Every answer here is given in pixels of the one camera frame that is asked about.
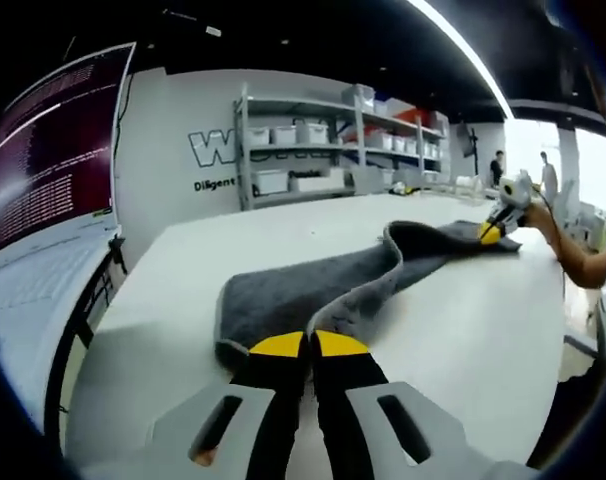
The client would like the grey towel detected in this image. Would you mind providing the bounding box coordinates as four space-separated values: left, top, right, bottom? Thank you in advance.
214 218 523 374

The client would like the person's right hand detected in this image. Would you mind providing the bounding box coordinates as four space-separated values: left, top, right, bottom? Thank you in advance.
524 200 552 234

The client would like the long ceiling light strip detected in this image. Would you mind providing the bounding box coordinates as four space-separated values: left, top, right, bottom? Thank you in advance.
407 0 512 119

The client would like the person's black shirt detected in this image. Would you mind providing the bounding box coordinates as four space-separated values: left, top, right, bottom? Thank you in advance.
525 244 606 471

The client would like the group of white storage bins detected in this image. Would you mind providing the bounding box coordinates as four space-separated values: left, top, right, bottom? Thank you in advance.
247 84 444 196

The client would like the grey metal shelf rack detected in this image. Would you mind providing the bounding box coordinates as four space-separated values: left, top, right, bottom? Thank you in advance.
232 82 452 211

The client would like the purple computer monitor screen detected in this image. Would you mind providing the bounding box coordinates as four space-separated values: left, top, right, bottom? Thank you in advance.
0 42 137 261

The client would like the black wall screen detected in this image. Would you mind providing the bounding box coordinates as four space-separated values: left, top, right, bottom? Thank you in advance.
460 122 482 159

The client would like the white side desk black frame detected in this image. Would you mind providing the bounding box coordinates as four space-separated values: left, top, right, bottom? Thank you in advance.
0 219 129 441

